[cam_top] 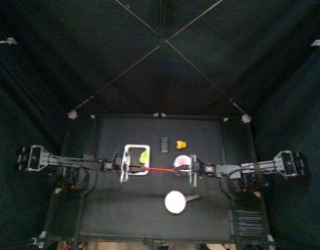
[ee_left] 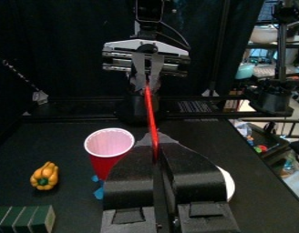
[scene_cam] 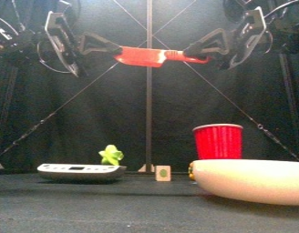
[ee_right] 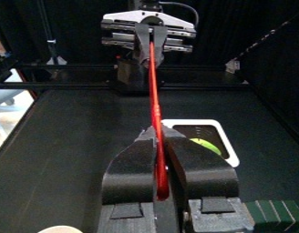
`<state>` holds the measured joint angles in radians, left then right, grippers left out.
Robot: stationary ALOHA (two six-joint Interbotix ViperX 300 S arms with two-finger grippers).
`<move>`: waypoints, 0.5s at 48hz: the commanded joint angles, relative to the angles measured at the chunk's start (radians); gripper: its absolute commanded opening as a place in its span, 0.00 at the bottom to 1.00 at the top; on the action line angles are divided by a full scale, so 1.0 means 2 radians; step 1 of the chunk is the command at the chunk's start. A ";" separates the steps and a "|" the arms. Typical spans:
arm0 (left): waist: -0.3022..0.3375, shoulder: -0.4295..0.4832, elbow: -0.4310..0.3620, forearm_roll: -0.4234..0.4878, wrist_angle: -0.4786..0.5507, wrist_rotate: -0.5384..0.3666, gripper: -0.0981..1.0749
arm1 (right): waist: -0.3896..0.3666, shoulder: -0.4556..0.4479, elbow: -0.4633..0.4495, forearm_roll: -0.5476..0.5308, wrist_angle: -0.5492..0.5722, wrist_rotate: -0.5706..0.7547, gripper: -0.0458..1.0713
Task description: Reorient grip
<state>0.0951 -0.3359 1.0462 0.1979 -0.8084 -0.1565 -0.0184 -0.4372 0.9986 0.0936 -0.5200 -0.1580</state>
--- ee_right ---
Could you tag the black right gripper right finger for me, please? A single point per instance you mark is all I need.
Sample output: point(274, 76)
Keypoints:
point(205, 174)

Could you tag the pale pink plastic cup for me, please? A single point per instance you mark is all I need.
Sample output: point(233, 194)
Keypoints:
point(60, 229)

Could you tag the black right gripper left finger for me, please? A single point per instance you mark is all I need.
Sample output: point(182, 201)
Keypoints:
point(130, 176)

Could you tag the long red plastic stick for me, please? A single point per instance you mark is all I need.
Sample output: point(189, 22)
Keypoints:
point(155, 109)

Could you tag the dark green striped box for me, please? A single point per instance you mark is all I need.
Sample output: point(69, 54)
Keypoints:
point(278, 217)

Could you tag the small lime green toy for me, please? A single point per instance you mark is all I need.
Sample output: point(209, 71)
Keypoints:
point(206, 145)

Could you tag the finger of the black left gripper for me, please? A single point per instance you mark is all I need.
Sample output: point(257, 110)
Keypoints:
point(142, 39)
point(159, 42)

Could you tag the silver frame corner bracket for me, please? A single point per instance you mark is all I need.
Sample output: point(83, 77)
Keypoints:
point(233, 65)
point(55, 60)

